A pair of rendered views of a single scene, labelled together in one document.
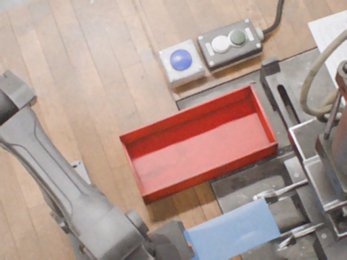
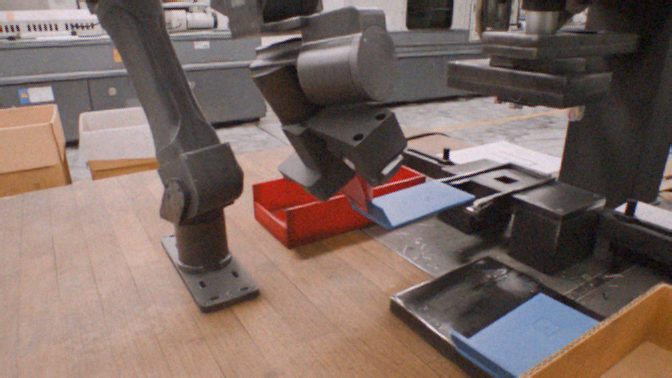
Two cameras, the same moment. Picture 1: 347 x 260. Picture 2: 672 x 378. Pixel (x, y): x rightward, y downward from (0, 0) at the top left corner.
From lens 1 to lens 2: 1.23 m
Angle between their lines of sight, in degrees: 48
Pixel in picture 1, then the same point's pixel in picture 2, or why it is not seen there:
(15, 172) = (119, 244)
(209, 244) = (389, 209)
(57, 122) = not seen: hidden behind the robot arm
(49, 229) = (156, 279)
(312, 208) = (494, 185)
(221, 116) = not seen: hidden behind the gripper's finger
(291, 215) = (466, 239)
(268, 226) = (455, 193)
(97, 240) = not seen: outside the picture
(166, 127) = (302, 199)
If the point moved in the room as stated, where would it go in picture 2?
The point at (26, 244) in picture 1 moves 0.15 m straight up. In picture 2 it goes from (116, 295) to (89, 174)
